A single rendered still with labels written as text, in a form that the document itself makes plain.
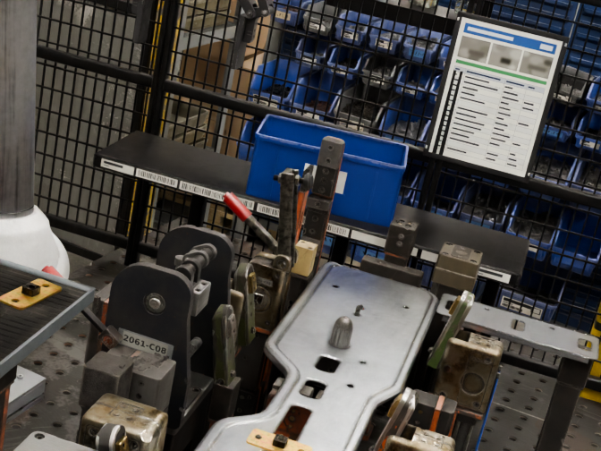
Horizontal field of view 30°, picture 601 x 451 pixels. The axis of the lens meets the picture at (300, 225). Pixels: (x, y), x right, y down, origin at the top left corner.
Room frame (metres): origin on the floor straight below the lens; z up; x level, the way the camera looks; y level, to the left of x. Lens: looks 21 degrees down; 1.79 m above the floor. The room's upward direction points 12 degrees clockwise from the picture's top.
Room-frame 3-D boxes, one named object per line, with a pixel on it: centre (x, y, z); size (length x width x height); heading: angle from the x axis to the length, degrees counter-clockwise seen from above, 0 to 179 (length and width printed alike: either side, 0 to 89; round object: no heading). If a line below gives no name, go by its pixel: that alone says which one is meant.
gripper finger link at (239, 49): (1.42, 0.12, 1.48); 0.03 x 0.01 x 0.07; 169
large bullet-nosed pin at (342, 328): (1.61, -0.10, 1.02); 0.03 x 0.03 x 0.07
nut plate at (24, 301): (1.24, 0.31, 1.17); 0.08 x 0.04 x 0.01; 159
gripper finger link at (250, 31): (1.42, 0.11, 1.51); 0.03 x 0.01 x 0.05; 79
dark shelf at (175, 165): (2.20, -0.01, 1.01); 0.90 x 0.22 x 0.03; 79
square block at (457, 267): (1.98, -0.31, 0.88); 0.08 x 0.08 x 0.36; 79
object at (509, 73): (2.26, -0.33, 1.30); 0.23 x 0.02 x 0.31; 79
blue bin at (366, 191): (2.20, -0.03, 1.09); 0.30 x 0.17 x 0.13; 87
